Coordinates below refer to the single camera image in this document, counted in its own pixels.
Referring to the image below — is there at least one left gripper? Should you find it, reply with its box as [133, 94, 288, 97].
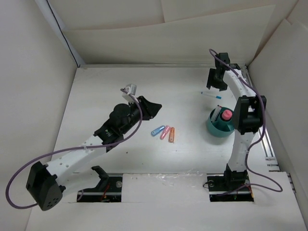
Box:
[120, 96, 161, 135]

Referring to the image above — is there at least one blue cap pen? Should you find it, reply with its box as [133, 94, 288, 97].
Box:
[201, 91, 221, 99]

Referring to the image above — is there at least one purple cap pen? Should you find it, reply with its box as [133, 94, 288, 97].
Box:
[211, 105, 222, 122]

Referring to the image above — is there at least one teal round organizer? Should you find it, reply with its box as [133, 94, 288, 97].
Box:
[206, 107, 235, 138]

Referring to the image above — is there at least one red cap pen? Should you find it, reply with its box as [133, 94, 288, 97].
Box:
[210, 105, 220, 122]

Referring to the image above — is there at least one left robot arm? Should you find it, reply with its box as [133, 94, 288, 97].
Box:
[26, 94, 162, 211]

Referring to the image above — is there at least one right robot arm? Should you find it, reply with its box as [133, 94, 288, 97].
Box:
[206, 49, 266, 196]

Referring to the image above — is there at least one blue correction tape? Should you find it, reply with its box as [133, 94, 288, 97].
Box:
[151, 125, 165, 137]

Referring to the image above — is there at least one pink correction tape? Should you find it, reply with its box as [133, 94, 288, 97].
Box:
[160, 126, 171, 140]

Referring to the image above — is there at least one orange correction tape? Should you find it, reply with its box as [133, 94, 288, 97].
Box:
[168, 127, 175, 143]

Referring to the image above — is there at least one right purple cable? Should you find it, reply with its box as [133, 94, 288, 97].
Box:
[208, 49, 283, 197]

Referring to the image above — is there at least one purple cable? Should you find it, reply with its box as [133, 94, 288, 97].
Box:
[6, 88, 143, 208]
[208, 49, 283, 197]

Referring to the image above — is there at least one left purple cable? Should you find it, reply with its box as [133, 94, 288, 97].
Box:
[6, 88, 143, 208]

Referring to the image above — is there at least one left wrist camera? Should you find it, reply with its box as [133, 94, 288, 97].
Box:
[121, 84, 137, 102]

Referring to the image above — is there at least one left base rail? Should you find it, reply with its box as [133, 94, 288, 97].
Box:
[77, 174, 123, 203]

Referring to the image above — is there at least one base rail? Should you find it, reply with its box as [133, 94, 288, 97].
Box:
[77, 174, 123, 203]
[203, 174, 254, 202]

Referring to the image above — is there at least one aluminium side rail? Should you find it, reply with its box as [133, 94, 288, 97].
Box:
[242, 65, 281, 172]

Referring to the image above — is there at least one right base rail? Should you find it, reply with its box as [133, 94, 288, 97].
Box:
[203, 174, 254, 202]

